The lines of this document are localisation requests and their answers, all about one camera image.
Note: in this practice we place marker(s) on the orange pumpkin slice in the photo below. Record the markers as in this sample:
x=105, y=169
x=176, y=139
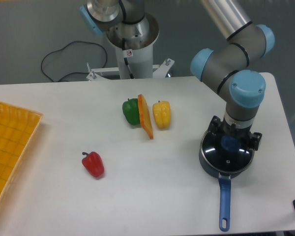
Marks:
x=144, y=116

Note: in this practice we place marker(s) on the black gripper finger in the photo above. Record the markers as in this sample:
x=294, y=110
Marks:
x=216, y=126
x=253, y=140

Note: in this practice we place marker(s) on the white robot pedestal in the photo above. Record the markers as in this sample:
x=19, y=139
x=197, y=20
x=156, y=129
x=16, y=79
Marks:
x=133, y=45

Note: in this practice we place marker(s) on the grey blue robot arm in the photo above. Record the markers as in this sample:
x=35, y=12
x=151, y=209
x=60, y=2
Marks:
x=226, y=72

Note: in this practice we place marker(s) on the yellow plastic basket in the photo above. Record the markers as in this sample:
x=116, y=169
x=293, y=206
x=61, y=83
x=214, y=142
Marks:
x=17, y=127

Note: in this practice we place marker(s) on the glass lid blue knob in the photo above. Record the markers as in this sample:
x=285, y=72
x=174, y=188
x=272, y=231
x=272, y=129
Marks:
x=223, y=155

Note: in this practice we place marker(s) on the green bell pepper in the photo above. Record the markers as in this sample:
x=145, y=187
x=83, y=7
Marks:
x=131, y=111

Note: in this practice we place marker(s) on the red bell pepper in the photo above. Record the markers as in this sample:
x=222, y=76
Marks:
x=93, y=163

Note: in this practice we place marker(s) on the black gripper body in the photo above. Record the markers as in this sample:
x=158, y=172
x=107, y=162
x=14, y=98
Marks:
x=236, y=130

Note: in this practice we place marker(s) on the yellow bell pepper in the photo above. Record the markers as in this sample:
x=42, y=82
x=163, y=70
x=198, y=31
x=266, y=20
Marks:
x=162, y=114

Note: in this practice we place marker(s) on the dark pot blue handle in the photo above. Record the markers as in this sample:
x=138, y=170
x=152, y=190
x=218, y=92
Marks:
x=225, y=184

